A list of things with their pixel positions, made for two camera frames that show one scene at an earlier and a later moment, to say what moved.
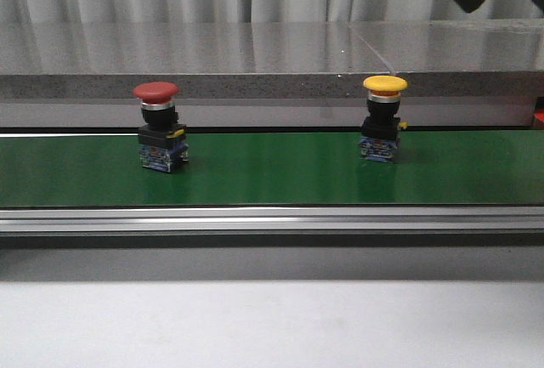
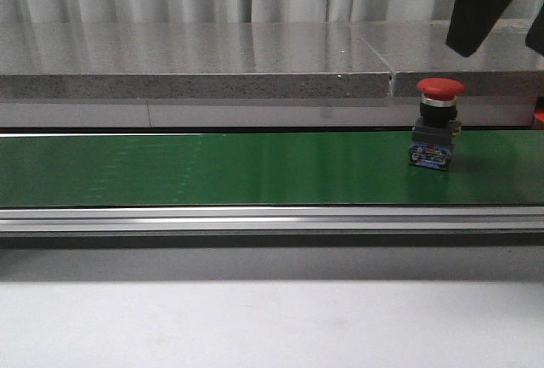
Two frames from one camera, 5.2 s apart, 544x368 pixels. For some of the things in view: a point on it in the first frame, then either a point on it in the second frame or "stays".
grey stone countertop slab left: (206, 60) stays
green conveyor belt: (274, 168) stays
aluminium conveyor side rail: (276, 219) stays
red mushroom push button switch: (161, 137) -> (432, 144)
